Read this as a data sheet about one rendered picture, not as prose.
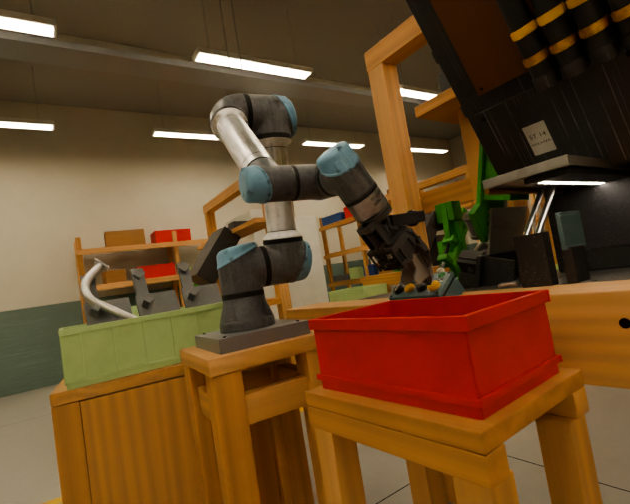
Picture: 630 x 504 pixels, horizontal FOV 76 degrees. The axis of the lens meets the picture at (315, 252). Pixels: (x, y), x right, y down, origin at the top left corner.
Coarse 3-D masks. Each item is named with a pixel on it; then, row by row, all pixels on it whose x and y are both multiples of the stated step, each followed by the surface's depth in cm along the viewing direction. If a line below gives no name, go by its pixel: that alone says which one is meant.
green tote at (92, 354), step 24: (168, 312) 130; (192, 312) 134; (216, 312) 139; (72, 336) 116; (96, 336) 119; (120, 336) 122; (144, 336) 126; (168, 336) 130; (192, 336) 134; (72, 360) 115; (96, 360) 118; (120, 360) 122; (144, 360) 125; (168, 360) 128; (72, 384) 114
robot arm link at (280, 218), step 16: (256, 96) 110; (272, 96) 112; (256, 112) 108; (272, 112) 110; (288, 112) 112; (256, 128) 110; (272, 128) 110; (288, 128) 114; (272, 144) 112; (288, 144) 116; (288, 160) 116; (272, 208) 113; (288, 208) 114; (272, 224) 114; (288, 224) 114; (272, 240) 112; (288, 240) 112; (272, 256) 111; (288, 256) 112; (304, 256) 114; (272, 272) 110; (288, 272) 113; (304, 272) 115
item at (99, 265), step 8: (96, 264) 150; (104, 264) 150; (88, 272) 147; (96, 272) 148; (88, 280) 145; (80, 288) 143; (88, 288) 143; (88, 296) 142; (96, 304) 142; (104, 304) 142; (112, 312) 143; (120, 312) 143
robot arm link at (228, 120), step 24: (240, 96) 108; (216, 120) 102; (240, 120) 99; (240, 144) 90; (240, 168) 87; (264, 168) 80; (288, 168) 82; (240, 192) 83; (264, 192) 79; (288, 192) 82
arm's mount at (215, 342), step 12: (276, 324) 107; (288, 324) 103; (300, 324) 104; (204, 336) 107; (216, 336) 102; (228, 336) 97; (240, 336) 96; (252, 336) 98; (264, 336) 99; (276, 336) 101; (288, 336) 102; (204, 348) 106; (216, 348) 96; (228, 348) 95; (240, 348) 96
